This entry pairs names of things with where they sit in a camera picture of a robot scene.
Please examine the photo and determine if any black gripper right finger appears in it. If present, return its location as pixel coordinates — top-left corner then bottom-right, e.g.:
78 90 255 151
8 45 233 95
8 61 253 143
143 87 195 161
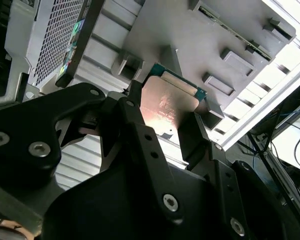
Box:
177 111 300 240

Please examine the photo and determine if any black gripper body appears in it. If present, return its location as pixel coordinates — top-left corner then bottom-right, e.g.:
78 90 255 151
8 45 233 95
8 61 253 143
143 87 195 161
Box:
43 162 231 240

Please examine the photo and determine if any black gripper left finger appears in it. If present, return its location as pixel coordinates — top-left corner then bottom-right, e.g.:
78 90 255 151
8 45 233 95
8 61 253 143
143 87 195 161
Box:
0 79 187 225

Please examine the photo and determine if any silver CPU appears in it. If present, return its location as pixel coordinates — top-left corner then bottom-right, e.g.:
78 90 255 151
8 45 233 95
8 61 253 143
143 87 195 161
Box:
138 62 208 137

